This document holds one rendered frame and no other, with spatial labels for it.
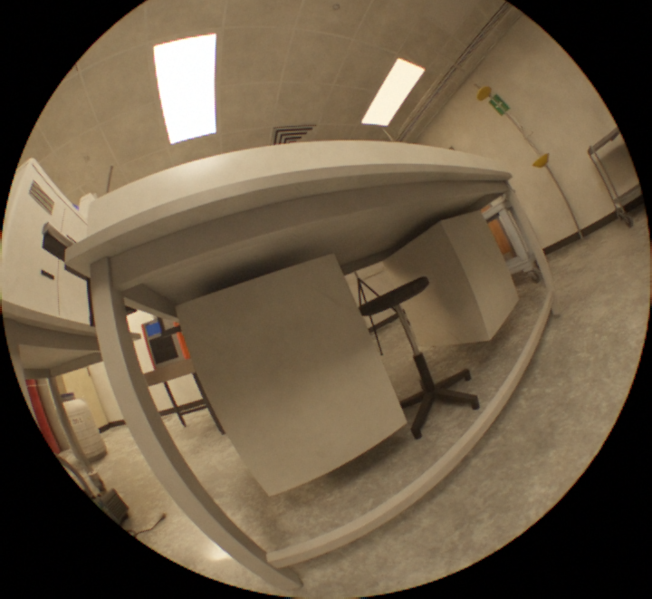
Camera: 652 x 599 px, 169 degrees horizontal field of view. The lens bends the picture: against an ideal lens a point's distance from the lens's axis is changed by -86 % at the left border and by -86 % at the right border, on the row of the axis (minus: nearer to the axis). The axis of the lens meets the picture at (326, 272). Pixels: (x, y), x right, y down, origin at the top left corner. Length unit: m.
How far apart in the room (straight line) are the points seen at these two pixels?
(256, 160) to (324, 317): 0.44
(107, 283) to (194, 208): 0.21
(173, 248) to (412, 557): 0.85
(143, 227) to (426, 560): 0.89
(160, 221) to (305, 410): 0.55
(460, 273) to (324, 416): 0.83
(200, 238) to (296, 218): 0.18
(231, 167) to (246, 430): 0.62
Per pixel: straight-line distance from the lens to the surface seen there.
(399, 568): 0.70
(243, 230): 0.40
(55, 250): 0.61
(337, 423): 0.68
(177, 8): 2.17
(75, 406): 2.89
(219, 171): 0.44
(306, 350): 0.61
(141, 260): 0.43
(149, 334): 2.16
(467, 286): 1.09
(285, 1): 2.26
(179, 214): 0.38
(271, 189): 0.39
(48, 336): 0.90
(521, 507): 0.72
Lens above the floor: 0.64
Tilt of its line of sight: 10 degrees up
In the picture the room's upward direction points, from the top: 24 degrees counter-clockwise
